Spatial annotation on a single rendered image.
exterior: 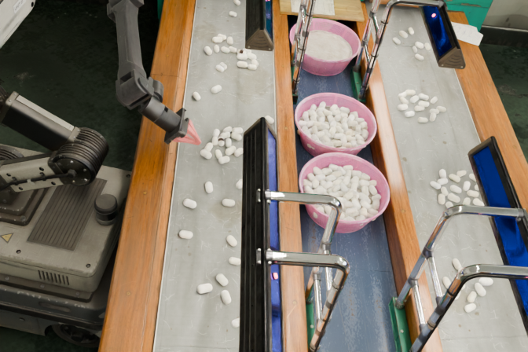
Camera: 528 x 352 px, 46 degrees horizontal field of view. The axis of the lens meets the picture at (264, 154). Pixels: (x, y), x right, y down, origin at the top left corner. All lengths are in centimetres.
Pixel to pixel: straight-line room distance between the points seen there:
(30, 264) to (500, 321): 133
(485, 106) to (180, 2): 118
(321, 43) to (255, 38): 68
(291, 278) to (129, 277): 40
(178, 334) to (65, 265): 56
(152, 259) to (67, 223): 52
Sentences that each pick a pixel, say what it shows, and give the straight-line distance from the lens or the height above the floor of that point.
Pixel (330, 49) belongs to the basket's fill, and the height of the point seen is 73.
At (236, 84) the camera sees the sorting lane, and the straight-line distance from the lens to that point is 211.
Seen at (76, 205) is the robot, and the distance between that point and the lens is 209.
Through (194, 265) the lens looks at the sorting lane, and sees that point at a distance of 161.
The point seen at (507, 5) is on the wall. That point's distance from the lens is 399.
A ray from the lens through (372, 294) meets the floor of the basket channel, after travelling 173.
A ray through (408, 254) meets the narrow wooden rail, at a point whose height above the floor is 76.
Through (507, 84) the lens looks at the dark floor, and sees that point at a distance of 383.
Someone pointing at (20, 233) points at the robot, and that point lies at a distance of 205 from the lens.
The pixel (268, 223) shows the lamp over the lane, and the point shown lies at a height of 111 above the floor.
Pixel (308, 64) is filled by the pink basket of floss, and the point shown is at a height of 72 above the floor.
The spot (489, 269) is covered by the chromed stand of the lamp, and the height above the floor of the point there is 112.
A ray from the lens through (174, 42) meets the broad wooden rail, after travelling 223.
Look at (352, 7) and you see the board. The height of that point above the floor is 78.
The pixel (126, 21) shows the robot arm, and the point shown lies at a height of 103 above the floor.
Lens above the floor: 208
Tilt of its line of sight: 45 degrees down
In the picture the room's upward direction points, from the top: 10 degrees clockwise
